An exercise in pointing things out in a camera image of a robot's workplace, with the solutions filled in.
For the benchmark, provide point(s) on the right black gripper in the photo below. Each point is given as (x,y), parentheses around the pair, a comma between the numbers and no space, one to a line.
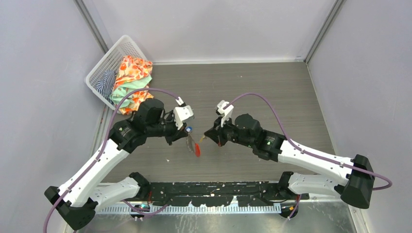
(217,132)

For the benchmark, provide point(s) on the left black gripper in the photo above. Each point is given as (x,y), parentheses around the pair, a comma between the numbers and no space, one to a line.
(177,134)

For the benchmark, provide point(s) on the red handled metal keyring holder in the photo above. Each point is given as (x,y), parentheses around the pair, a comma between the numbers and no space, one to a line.
(193,146)

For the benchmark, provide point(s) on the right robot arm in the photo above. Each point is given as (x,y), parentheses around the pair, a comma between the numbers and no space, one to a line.
(349,179)

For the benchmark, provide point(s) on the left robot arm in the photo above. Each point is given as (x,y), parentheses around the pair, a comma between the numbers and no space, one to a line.
(79,199)

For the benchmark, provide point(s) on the mint green cloth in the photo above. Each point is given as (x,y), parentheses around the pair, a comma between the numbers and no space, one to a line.
(125,85)

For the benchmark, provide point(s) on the orange floral cloth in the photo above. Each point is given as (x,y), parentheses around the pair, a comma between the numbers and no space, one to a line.
(133,66)

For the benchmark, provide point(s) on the blue striped cloth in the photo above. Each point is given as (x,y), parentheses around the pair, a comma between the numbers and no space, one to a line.
(105,85)

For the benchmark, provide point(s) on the white plastic basket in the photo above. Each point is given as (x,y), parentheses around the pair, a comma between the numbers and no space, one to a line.
(111,61)

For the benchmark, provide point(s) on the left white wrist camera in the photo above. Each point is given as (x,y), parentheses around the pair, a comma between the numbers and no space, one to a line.
(182,115)

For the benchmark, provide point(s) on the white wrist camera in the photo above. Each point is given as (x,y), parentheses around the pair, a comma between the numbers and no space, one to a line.
(182,115)
(224,110)

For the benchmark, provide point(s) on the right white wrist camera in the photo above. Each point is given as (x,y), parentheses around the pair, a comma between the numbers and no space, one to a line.
(224,110)

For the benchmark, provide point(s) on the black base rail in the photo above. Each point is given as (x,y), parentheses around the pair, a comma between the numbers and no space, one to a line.
(214,194)

